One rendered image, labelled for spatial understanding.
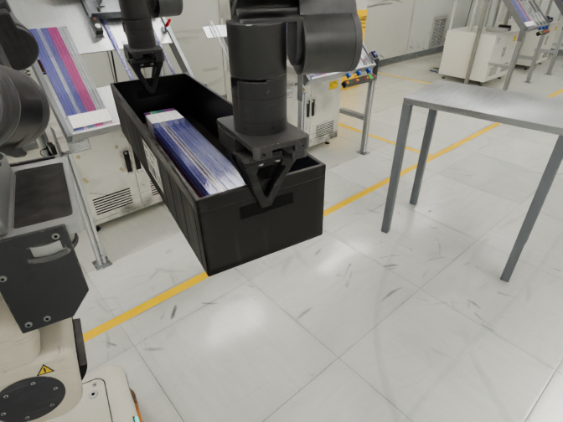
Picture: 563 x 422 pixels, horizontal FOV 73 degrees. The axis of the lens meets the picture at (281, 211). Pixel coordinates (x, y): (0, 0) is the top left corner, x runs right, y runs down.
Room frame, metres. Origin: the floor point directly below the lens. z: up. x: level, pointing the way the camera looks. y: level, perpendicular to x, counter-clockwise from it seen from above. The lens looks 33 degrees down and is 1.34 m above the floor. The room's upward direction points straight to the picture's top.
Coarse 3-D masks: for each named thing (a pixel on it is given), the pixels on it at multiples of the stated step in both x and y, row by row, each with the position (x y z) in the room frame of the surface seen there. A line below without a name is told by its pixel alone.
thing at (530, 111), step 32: (416, 96) 1.88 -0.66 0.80; (448, 96) 1.88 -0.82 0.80; (480, 96) 1.88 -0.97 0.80; (512, 96) 1.88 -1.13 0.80; (544, 96) 1.88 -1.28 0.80; (544, 128) 1.48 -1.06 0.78; (416, 192) 2.16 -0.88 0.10; (544, 192) 1.43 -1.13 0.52; (384, 224) 1.86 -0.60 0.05; (512, 256) 1.44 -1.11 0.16
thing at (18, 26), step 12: (0, 0) 0.69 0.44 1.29; (0, 12) 0.67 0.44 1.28; (0, 24) 0.67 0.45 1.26; (12, 24) 0.68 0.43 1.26; (0, 36) 0.67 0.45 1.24; (12, 36) 0.68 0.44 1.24; (24, 36) 0.70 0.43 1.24; (12, 48) 0.69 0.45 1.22; (24, 48) 0.70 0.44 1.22; (36, 48) 0.71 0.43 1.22; (12, 60) 0.69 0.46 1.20; (24, 60) 0.70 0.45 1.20
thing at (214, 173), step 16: (160, 112) 0.85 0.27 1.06; (176, 112) 0.85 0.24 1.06; (160, 128) 0.75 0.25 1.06; (176, 128) 0.75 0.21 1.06; (192, 128) 0.75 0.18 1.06; (160, 144) 0.74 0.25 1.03; (176, 144) 0.67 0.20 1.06; (192, 144) 0.67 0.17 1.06; (208, 144) 0.67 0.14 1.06; (176, 160) 0.64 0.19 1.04; (192, 160) 0.60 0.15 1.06; (208, 160) 0.60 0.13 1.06; (224, 160) 0.60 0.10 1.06; (192, 176) 0.55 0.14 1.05; (208, 176) 0.54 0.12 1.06; (224, 176) 0.54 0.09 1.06; (208, 192) 0.49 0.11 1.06
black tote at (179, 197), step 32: (128, 96) 0.86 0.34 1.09; (160, 96) 0.90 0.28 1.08; (192, 96) 0.90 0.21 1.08; (128, 128) 0.73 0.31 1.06; (160, 160) 0.49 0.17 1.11; (160, 192) 0.55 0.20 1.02; (192, 192) 0.38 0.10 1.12; (224, 192) 0.37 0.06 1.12; (288, 192) 0.41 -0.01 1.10; (320, 192) 0.44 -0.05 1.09; (192, 224) 0.39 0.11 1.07; (224, 224) 0.37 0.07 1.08; (256, 224) 0.39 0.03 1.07; (288, 224) 0.41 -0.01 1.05; (320, 224) 0.44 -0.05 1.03; (224, 256) 0.37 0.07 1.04; (256, 256) 0.39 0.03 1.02
